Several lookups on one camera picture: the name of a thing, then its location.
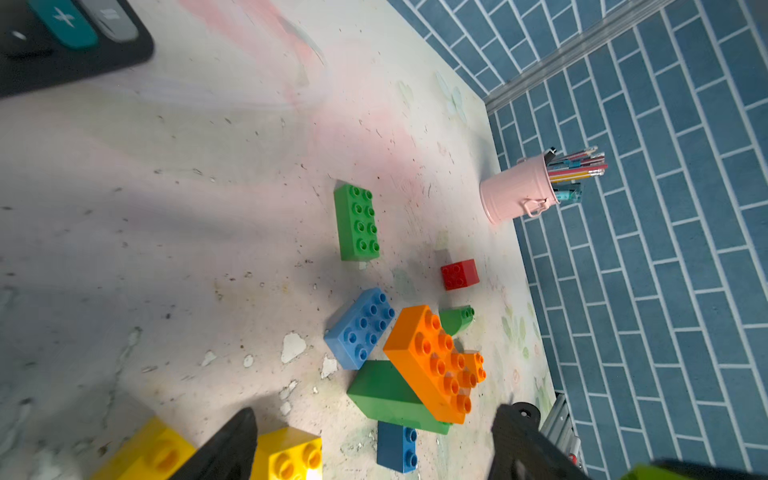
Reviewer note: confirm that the blue lego brick centre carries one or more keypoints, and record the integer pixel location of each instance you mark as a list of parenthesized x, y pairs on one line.
[(396, 447)]

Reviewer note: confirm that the dark green long lego brick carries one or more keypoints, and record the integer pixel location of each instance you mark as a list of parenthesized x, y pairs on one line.
[(356, 225)]

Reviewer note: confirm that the yellow lego brick left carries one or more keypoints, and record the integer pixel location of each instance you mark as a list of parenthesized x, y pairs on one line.
[(155, 452)]

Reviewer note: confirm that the lime long lego brick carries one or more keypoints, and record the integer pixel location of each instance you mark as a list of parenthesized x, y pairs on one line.
[(652, 472)]

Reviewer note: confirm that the light blue long lego brick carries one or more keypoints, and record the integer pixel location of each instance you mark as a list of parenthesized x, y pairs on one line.
[(355, 335)]

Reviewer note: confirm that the coloured pencils bundle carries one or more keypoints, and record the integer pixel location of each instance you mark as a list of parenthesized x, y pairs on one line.
[(566, 172)]

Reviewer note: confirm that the yellow lego brick middle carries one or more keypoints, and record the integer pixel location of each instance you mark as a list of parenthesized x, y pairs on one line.
[(286, 454)]

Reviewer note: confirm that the orange long lego brick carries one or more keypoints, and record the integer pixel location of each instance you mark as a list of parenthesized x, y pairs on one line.
[(424, 354)]

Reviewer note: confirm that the green square lego brick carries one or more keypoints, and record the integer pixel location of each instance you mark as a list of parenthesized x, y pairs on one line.
[(456, 320)]

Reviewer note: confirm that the black desk calculator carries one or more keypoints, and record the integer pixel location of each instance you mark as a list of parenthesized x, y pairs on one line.
[(47, 43)]

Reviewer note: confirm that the yellow lego brick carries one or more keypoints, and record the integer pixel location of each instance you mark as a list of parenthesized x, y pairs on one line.
[(155, 452), (286, 454)]

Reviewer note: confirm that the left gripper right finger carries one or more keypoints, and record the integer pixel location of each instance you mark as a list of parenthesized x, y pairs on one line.
[(522, 452)]

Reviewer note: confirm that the red square lego brick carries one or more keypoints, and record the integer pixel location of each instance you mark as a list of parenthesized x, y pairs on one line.
[(460, 275)]

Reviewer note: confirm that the small orange lego brick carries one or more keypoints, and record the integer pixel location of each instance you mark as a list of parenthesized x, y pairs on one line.
[(474, 362)]

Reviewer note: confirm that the pink pencil cup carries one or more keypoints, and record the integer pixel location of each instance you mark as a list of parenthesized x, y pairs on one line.
[(523, 189)]

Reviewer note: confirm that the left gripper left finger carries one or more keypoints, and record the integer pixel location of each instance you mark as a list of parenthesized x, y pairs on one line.
[(228, 454)]

